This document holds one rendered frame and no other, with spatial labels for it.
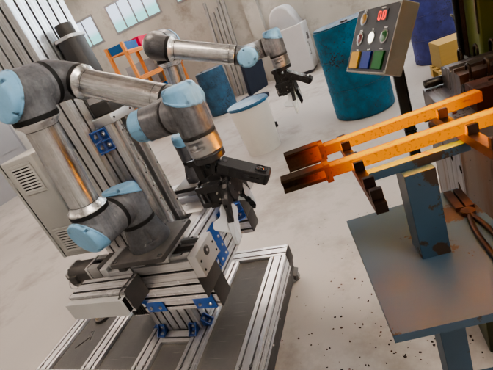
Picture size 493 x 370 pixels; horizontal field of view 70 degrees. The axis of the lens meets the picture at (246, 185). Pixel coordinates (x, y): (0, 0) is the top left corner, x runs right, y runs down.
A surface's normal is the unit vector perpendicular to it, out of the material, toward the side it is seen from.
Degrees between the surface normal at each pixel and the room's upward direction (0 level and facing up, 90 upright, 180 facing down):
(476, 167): 90
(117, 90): 72
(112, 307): 90
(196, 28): 90
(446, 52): 90
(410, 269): 0
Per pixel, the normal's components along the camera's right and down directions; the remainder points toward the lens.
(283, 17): -0.31, 0.50
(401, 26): 0.21, 0.33
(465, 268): -0.37, -0.85
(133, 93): -0.34, 0.20
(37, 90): 0.88, -0.04
